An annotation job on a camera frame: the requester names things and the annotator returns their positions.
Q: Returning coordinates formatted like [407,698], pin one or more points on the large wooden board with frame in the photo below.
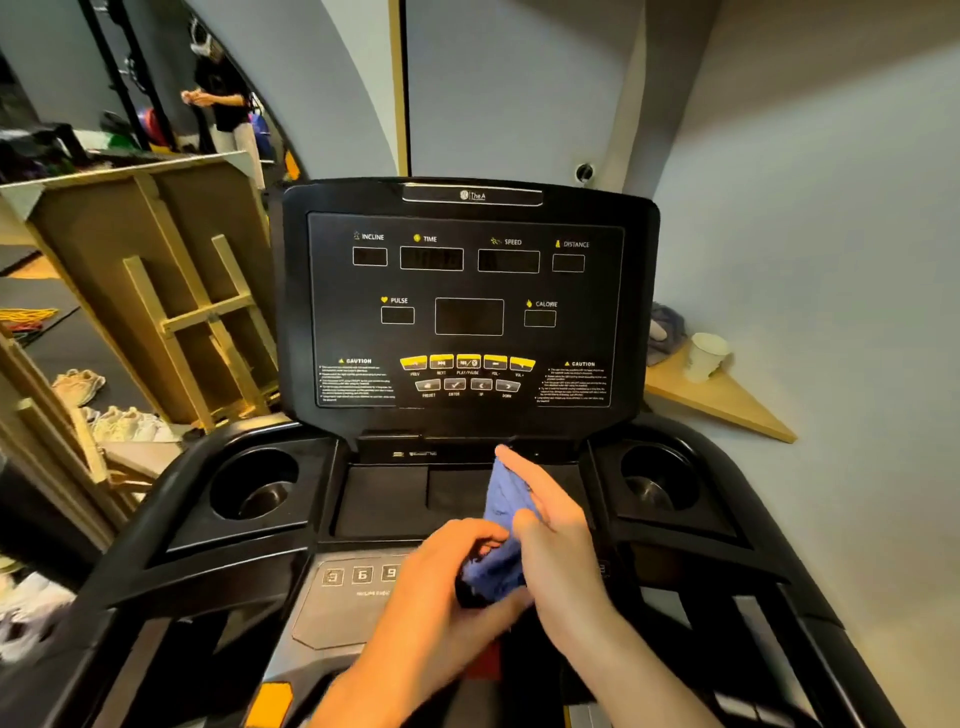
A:
[150,262]

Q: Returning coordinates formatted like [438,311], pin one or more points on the person's left hand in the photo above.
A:
[420,600]

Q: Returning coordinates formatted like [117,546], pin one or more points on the blue cleaning cloth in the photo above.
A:
[501,517]

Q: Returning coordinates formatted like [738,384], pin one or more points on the white sneaker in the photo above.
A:
[157,427]
[112,424]

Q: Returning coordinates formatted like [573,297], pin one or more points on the blue exercise ball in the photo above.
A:
[260,135]

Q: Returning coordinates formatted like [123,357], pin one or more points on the wooden corner shelf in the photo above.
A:
[712,397]

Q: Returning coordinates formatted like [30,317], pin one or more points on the person's right thumb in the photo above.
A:
[523,547]

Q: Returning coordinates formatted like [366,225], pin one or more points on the person's right hand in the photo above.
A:
[562,555]

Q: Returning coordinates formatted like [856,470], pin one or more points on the person's left forearm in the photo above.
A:
[390,701]

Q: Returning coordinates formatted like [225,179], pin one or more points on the black treadmill with console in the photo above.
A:
[465,300]

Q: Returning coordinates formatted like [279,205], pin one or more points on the grey crumpled cloth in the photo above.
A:
[666,330]

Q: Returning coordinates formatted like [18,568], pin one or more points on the wooden slat frame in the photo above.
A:
[52,442]

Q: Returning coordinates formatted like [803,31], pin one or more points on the white shoe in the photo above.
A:
[30,611]

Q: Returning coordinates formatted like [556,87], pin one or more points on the person's right forearm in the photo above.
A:
[637,682]

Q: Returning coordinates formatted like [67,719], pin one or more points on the person's left thumb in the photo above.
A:
[504,611]

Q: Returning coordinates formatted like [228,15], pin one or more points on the round wall fixture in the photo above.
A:
[584,173]

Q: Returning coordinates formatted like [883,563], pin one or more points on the beige sneaker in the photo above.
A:
[77,385]

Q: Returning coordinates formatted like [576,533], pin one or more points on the white paper cup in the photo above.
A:
[705,357]

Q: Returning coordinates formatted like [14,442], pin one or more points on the red exercise ball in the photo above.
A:
[150,127]

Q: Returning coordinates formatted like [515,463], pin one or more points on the black metal rack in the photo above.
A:
[124,67]

